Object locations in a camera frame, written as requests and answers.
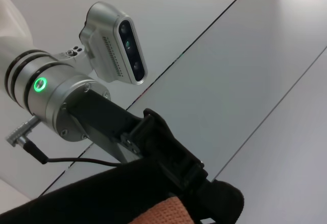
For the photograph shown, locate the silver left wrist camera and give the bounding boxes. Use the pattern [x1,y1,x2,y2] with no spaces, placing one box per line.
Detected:
[78,1,148,85]

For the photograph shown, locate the black bag with orange handles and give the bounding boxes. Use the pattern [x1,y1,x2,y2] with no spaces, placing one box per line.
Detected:
[0,157,245,224]

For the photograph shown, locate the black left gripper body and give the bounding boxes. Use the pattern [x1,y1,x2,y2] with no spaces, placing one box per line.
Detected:
[67,89,179,169]

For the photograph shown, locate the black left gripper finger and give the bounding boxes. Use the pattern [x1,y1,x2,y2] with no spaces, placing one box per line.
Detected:
[155,137,208,192]

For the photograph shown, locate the silver plug with black cable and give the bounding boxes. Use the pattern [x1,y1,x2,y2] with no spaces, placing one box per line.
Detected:
[5,116,133,170]

